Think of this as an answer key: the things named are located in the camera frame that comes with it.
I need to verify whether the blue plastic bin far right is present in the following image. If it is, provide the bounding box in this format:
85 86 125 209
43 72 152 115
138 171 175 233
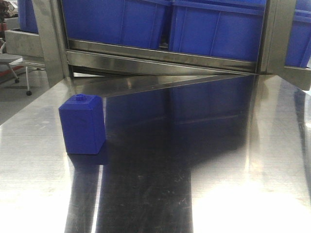
285 0 311 68

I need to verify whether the blue plastic bin centre right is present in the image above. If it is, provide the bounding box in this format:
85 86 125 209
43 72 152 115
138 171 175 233
168 0 264 62

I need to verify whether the blue plastic bin far left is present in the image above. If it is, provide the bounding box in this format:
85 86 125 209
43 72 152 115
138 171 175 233
17 0 38 34

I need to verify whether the grey office chair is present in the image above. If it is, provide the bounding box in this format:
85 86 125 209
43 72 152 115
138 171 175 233
0 38 19 83

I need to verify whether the blue plastic bin centre left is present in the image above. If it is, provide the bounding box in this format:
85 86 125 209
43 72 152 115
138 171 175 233
62 0 171 49

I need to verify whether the blue block part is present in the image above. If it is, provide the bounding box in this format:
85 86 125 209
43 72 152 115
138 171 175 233
59 93 106 155

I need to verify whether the blue plastic bin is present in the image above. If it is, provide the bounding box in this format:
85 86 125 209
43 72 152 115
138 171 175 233
285 0 311 68
62 0 171 49
168 0 264 62
17 0 38 34

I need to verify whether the stainless steel shelf rack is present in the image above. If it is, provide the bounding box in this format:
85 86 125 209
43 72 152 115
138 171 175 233
5 0 311 90

